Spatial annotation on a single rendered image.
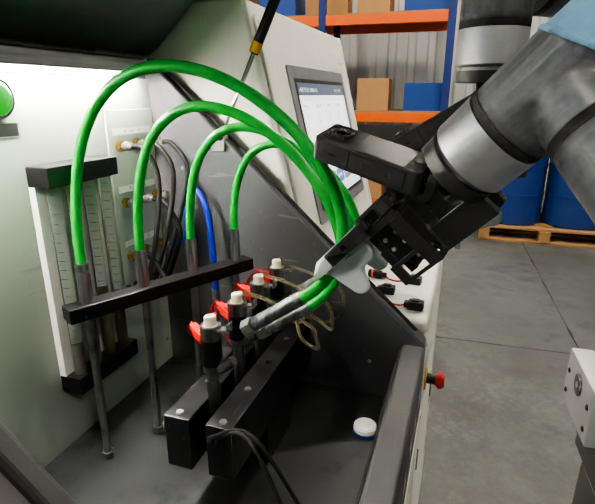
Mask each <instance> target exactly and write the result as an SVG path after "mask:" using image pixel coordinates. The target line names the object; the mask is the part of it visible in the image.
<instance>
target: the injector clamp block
mask: <svg viewBox="0 0 595 504"><path fill-rule="evenodd" d="M299 327H300V331H301V335H302V336H303V338H304V339H305V340H306V341H307V342H308V343H310V344H311V329H310V328H308V327H307V326H306V325H304V324H303V323H300V324H299ZM265 343H266V351H265V352H264V353H263V354H262V356H261V357H260V358H259V359H258V360H257V362H256V363H255V341H254V343H252V344H250V345H248V346H245V359H246V363H245V369H246V375H245V376H244V378H243V379H242V380H241V381H240V383H239V384H238V385H237V386H236V388H235V384H234V367H232V368H230V370H229V371H227V372H225V373H220V382H221V402H222V405H221V406H220V407H219V409H218V410H217V411H216V412H215V413H214V415H213V416H212V417H211V418H210V420H209V404H208V392H207V375H206V374H205V373H204V374H203V375H202V376H201V377H200V378H199V379H198V380H197V381H196V382H195V383H194V384H193V385H192V386H191V387H190V388H189V390H188V391H187V392H186V393H185V394H184V395H183V396H182V397H181V398H180V399H179V400H178V401H177V402H176V403H175V404H174V405H173V406H172V407H171V408H170V409H169V410H168V411H167V412H166V413H165V414H164V421H165V431H166V441H167V451H168V461H169V464H172V465H176V466H180V467H183V468H187V469H191V470H192V469H193V468H194V467H195V465H196V464H197V463H198V461H199V460H200V459H201V457H202V456H203V455H204V453H205V452H206V451H207V457H208V471H209V475H213V476H216V477H220V478H224V479H227V480H231V481H234V480H235V478H236V477H237V475H238V473H239V472H240V470H241V468H242V467H243V465H244V464H245V462H246V460H247V459H248V457H249V458H253V459H257V458H256V456H255V454H254V452H253V451H252V449H251V448H250V446H249V445H248V443H247V442H246V441H245V440H244V439H243V438H242V437H241V436H238V435H231V436H228V437H226V438H224V439H221V440H219V444H218V445H216V444H215V438H214V439H211V442H210V443H208V442H207V438H208V436H210V435H212V434H216V433H219V432H221V431H224V430H227V429H232V428H239V429H245V430H246V431H248V432H250V433H252V434H253V435H254V436H255V437H256V438H257V439H258V440H259V441H260V442H261V443H262V444H263V446H264V447H265V448H266V450H267V451H268V452H269V454H270V455H271V457H272V456H273V454H274V453H275V451H276V449H277V447H278V445H279V444H280V442H281V440H282V438H283V436H284V435H285V433H286V431H287V429H288V427H289V426H290V389H291V388H292V386H293V384H294V383H295V381H296V380H297V378H298V376H299V375H300V373H301V372H302V370H303V368H304V367H305V365H306V363H307V362H308V360H309V359H310V357H311V348H309V347H307V346H306V345H305V344H304V343H303V342H302V341H301V340H300V338H299V337H298V334H297V330H296V324H295V323H291V324H289V325H287V326H285V327H284V328H283V330H282V331H281V332H280V333H279V335H278V336H277V337H276V338H275V340H274V341H273V333H272V334H271V335H270V336H268V337H266V339H265Z"/></svg>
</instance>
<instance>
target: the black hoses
mask: <svg viewBox="0 0 595 504"><path fill-rule="evenodd" d="M162 144H169V145H170V146H171V147H172V148H173V149H174V150H175V151H176V152H177V153H178V154H179V155H180V157H181V158H182V160H183V163H184V166H185V182H184V189H183V194H182V199H181V203H180V207H179V212H178V216H176V214H175V212H174V211H173V209H174V202H175V193H176V171H175V166H174V164H173V161H172V159H171V157H170V156H169V154H168V153H167V152H166V150H165V149H164V148H163V147H162V146H161V145H160V144H159V143H157V142H156V143H155V145H154V147H156V148H157V149H158V150H159V151H160V152H161V153H162V155H163V156H164V157H165V159H166V160H167V162H168V164H169V167H170V172H171V192H170V201H169V204H168V203H167V202H166V201H165V199H163V198H162V189H161V176H160V172H159V168H158V166H157V163H156V161H155V160H154V158H153V156H152V155H150V158H149V161H150V163H151V165H152V167H153V170H154V174H155V179H156V196H154V197H152V200H153V201H156V217H155V228H154V236H153V243H152V249H151V255H148V254H147V258H148V259H149V260H150V261H149V266H148V271H149V281H151V280H155V279H159V278H163V277H166V276H170V275H173V273H172V272H173V269H174V266H175V263H176V260H177V257H178V253H179V250H180V246H181V243H182V238H183V231H182V226H181V224H180V223H181V219H182V215H183V211H184V207H185V203H186V192H187V191H186V187H187V185H188V179H189V174H190V167H189V162H188V160H187V158H186V156H185V154H184V153H183V151H182V150H181V149H180V148H179V147H178V146H177V145H176V144H175V143H174V142H173V141H172V140H169V139H163V140H162ZM142 146H143V145H142V144H139V143H135V144H132V145H131V148H132V149H140V150H141V149H142ZM161 204H163V205H164V207H165V208H166V209H167V211H168V214H167V220H166V226H165V231H164V236H163V241H162V245H161V250H160V254H159V258H158V261H157V260H156V259H155V257H156V251H157V245H158V238H159V230H160V220H161ZM172 218H173V220H174V222H175V227H174V231H173V235H172V239H171V242H170V246H169V249H168V253H167V256H166V259H165V262H164V266H163V269H162V267H161V266H162V262H163V258H164V254H165V250H166V245H167V241H168V236H169V231H170V226H171V221H172ZM177 235H178V238H177ZM176 238H177V243H176V246H175V250H174V254H173V257H172V260H171V264H170V267H169V269H168V272H166V271H167V268H168V265H169V262H170V259H171V256H172V252H173V249H174V245H175V242H176ZM154 265H155V267H156V269H155V273H153V272H152V271H153V267H154ZM159 276H160V277H159Z"/></svg>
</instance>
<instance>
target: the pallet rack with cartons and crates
mask: <svg viewBox="0 0 595 504"><path fill-rule="evenodd" d="M352 6H353V0H281V1H280V3H279V6H278V8H277V11H276V13H278V14H281V15H283V16H285V17H288V18H290V19H292V20H295V21H297V22H300V23H302V24H304V25H307V26H309V27H311V28H314V29H316V30H319V31H321V32H323V33H326V34H328V35H334V37H335V38H339V39H340V41H341V35H348V34H378V33H408V32H438V31H447V38H446V49H445V61H444V72H443V83H405V85H404V101H403V109H391V94H392V79H390V78H358V83H357V109H354V112H355V118H356V122H405V123H423V122H424V121H426V120H428V119H429V118H431V117H433V116H434V115H436V114H438V113H440V112H441V111H443V110H445V109H446V108H448V105H449V94H450V83H451V72H452V61H453V51H454V40H455V29H456V18H457V7H458V0H405V6H404V11H394V9H395V0H357V13H352ZM368 184H369V189H370V194H371V199H372V204H373V203H374V202H375V201H376V200H377V199H378V198H379V197H380V196H381V195H382V194H383V193H384V192H385V189H386V187H385V186H384V185H381V184H379V183H376V182H373V181H371V180H368Z"/></svg>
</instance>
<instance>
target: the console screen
mask: <svg viewBox="0 0 595 504"><path fill-rule="evenodd" d="M285 69H286V73H287V78H288V82H289V87H290V91H291V96H292V100H293V105H294V109H295V114H296V118H297V123H298V125H299V127H300V128H301V129H302V130H303V131H304V132H305V133H306V134H307V135H308V137H309V138H310V139H311V140H312V142H313V143H314V144H315V140H316V135H318V134H319V133H321V132H323V131H324V130H326V129H328V128H329V127H331V126H333V125H334V124H341V125H344V126H348V127H350V128H352V125H351V119H350V114H349V109H348V104H347V99H346V94H345V89H344V84H343V79H342V75H341V73H336V72H330V71H324V70H318V69H312V68H306V67H300V66H294V65H288V64H286V65H285ZM328 165H329V164H328ZM329 167H330V168H331V169H332V170H333V171H334V172H335V173H336V174H337V176H338V177H339V178H340V179H341V181H342V182H343V183H344V185H345V186H346V188H347V189H348V191H349V193H350V194H351V196H352V198H354V197H356V196H357V195H358V194H359V193H360V192H361V191H363V190H364V185H363V180H362V177H360V176H358V175H355V174H352V173H350V172H347V171H344V170H342V169H339V168H337V167H334V166H331V165H329ZM312 190H313V194H314V199H315V203H316V208H317V212H318V216H319V221H320V224H321V225H323V224H324V223H326V222H327V221H328V220H329V217H328V215H327V212H326V210H325V208H324V206H323V204H322V202H321V200H320V199H319V197H318V195H317V193H316V192H315V190H314V189H313V187H312Z"/></svg>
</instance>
